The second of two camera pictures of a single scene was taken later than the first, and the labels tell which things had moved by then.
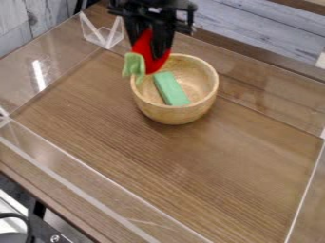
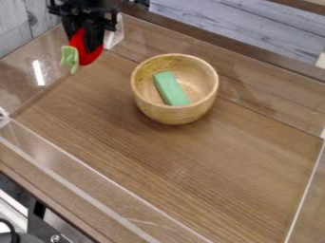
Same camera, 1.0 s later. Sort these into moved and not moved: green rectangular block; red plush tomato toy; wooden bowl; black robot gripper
Moved: red plush tomato toy; black robot gripper
Not moved: wooden bowl; green rectangular block
